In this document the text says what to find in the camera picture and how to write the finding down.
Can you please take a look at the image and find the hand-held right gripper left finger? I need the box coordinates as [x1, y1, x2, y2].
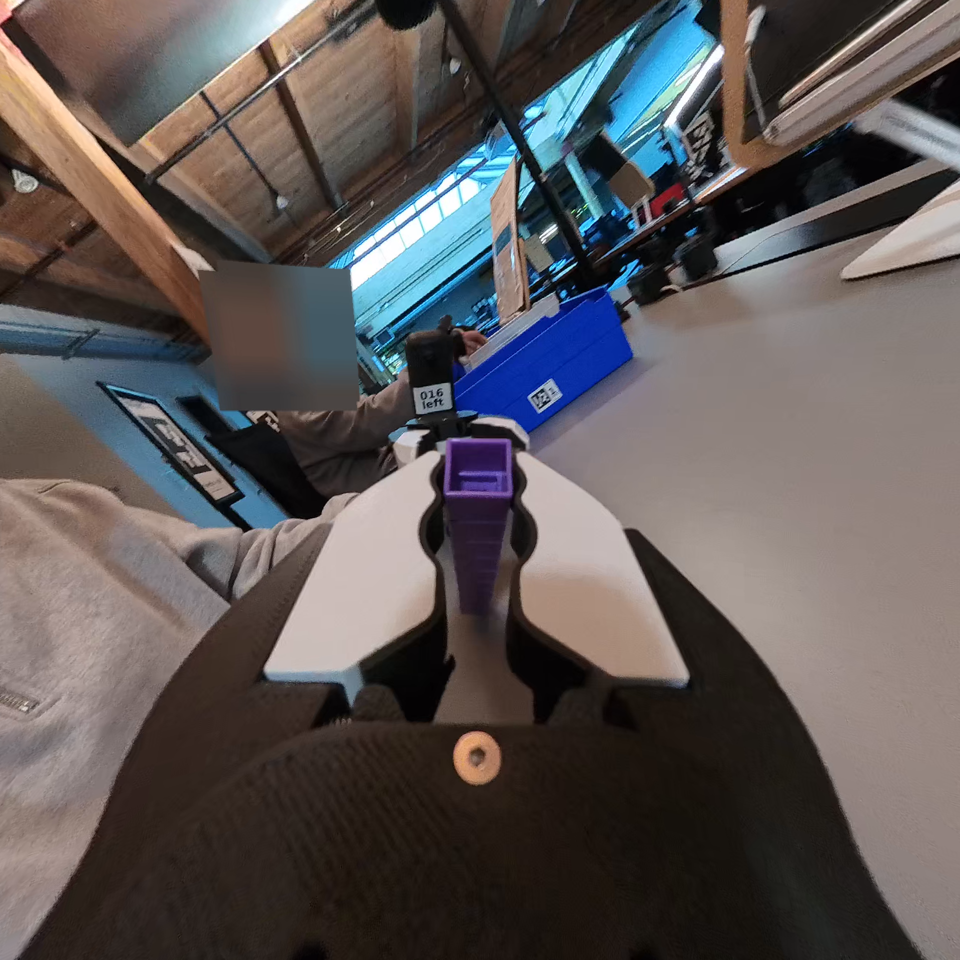
[262, 450, 451, 711]

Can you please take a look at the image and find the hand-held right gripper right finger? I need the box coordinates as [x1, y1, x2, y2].
[506, 452, 693, 712]

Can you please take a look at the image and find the purple segmented square tube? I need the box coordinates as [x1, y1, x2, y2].
[444, 438, 516, 616]

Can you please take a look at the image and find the person's left forearm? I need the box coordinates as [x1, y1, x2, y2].
[180, 491, 363, 603]

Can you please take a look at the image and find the blue plastic bin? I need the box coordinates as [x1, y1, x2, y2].
[453, 285, 635, 435]

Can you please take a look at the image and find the white plastic tray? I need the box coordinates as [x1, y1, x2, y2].
[487, 294, 561, 355]

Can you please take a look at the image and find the black chair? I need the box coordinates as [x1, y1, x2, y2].
[206, 427, 325, 520]

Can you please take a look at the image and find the cardboard panel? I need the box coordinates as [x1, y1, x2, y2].
[490, 157, 531, 321]

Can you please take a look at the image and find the framed marker poster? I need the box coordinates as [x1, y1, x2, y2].
[97, 382, 243, 507]

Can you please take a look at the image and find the black pole with disc top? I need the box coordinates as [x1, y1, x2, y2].
[373, 0, 603, 280]

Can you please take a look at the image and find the distant display board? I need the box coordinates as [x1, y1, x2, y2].
[600, 131, 656, 208]

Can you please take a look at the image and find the person's grey sweatshirt torso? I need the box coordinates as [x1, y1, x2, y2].
[0, 480, 235, 960]

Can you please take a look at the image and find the black desk mat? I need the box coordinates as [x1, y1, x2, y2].
[705, 161, 960, 280]

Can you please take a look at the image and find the wooden backing board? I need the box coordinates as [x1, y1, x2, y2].
[718, 0, 781, 170]

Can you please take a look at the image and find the white display stand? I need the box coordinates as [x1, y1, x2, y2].
[840, 97, 960, 282]

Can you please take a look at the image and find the black display panel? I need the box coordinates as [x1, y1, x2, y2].
[738, 0, 960, 147]

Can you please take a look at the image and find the wall-mounted metal conduit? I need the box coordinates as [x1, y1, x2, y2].
[0, 318, 205, 363]

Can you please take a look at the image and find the wooden support post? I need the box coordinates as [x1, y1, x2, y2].
[0, 37, 213, 340]

